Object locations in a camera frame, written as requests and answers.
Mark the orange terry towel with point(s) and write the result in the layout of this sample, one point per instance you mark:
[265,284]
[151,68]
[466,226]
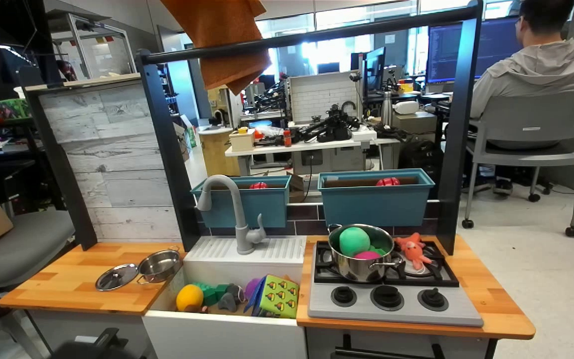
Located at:
[219,32]

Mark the white office table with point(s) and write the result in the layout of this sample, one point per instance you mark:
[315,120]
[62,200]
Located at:
[287,146]

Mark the teal plastic bin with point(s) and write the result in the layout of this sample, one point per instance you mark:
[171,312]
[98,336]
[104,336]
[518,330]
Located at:
[259,208]
[373,206]

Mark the grey toy faucet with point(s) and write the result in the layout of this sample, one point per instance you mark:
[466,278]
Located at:
[237,214]

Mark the black equipment on table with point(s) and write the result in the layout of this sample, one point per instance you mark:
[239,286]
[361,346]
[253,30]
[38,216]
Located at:
[333,126]

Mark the yellow waste bin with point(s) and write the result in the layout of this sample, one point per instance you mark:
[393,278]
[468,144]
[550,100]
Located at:
[217,152]

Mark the green plush ball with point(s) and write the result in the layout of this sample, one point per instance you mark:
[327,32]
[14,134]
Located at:
[353,240]

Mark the white board panel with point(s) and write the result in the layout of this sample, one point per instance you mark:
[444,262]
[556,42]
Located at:
[319,92]

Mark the pink plush ball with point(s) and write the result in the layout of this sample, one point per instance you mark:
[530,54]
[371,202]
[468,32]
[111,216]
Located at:
[367,256]

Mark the stainless steel pot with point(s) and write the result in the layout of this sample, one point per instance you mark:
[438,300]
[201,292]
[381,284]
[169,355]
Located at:
[357,270]

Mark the green patterned cube toy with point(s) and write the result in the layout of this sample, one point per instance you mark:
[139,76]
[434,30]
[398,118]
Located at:
[279,296]

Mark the black stove knob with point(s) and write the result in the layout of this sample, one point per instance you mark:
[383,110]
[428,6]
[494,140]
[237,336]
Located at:
[432,300]
[343,296]
[387,298]

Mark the green plush toy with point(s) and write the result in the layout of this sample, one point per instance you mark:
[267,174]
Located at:
[211,292]

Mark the pink orange bunny toy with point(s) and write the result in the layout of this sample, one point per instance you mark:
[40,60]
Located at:
[410,250]

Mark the small steel bowl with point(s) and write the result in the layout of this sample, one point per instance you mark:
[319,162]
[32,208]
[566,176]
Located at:
[159,266]

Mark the yellow toy ball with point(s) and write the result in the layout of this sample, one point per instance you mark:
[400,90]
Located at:
[189,298]

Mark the grey stove knob panel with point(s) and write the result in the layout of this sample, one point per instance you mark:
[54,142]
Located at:
[367,312]

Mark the white toy sink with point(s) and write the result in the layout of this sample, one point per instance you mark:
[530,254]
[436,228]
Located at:
[219,336]

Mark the grey wood plank panel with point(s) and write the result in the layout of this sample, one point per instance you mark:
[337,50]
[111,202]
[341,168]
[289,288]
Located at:
[113,160]

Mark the black stove grate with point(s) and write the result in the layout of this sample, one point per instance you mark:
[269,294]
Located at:
[438,272]

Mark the large computer monitor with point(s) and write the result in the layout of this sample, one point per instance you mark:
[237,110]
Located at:
[442,52]

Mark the light wooden shelf board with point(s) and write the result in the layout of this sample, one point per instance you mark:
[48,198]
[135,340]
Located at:
[80,82]

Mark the wooden countertop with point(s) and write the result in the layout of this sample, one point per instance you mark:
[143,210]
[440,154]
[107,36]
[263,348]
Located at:
[68,280]
[486,300]

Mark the grey office chair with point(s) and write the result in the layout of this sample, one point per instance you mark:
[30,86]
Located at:
[532,122]

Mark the grey seat cushion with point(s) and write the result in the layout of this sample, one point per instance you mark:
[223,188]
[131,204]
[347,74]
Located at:
[20,250]

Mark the seated person grey hoodie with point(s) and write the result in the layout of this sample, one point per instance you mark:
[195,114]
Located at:
[538,66]

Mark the black metal railing frame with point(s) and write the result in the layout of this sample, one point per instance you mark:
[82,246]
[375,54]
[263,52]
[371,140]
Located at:
[367,28]

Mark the black metal side post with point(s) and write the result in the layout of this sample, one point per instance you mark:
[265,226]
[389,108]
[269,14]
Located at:
[68,186]

